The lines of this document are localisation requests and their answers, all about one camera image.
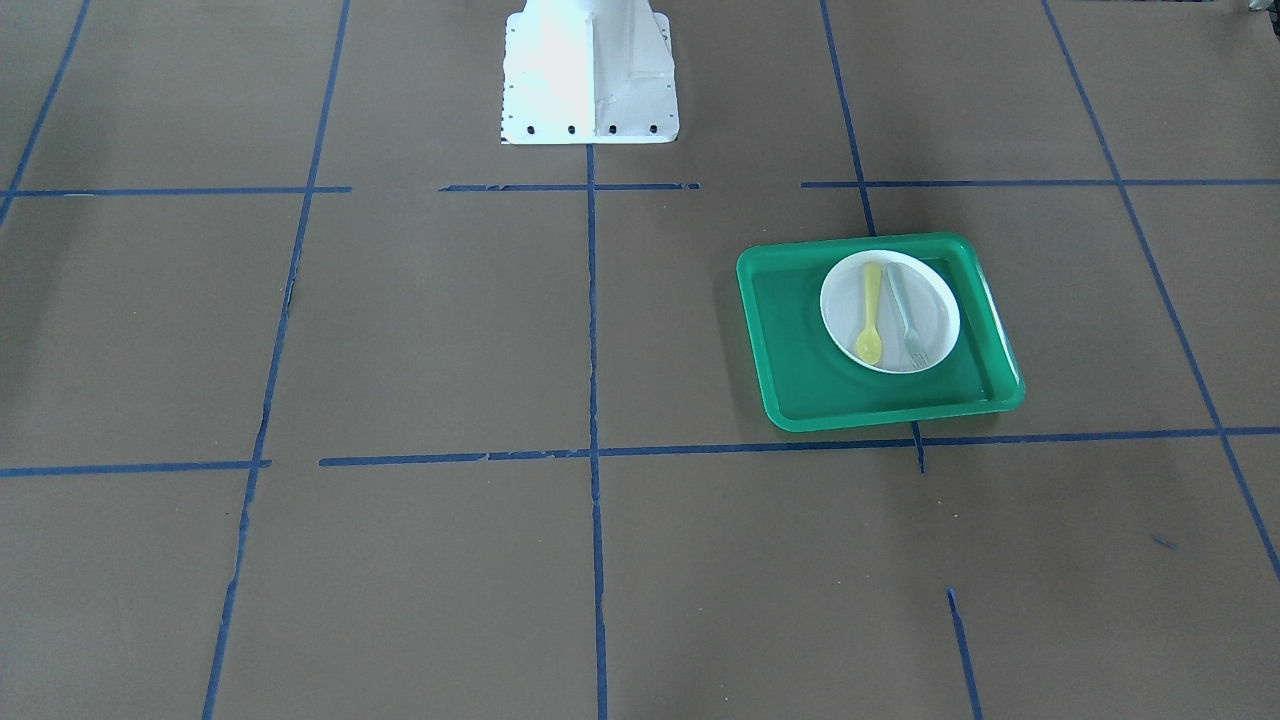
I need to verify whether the yellow plastic spoon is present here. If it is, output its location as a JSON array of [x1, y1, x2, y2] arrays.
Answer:
[[854, 261, 883, 366]]

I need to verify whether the green plastic tray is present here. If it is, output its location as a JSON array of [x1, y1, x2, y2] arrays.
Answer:
[[736, 232, 1027, 432]]

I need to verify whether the white round plate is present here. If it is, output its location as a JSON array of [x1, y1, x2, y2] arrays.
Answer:
[[819, 249, 960, 375]]

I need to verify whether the pale green plastic fork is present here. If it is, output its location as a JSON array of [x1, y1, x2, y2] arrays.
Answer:
[[887, 263, 929, 370]]

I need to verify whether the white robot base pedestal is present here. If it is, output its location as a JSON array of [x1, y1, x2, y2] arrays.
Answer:
[[500, 1, 681, 145]]

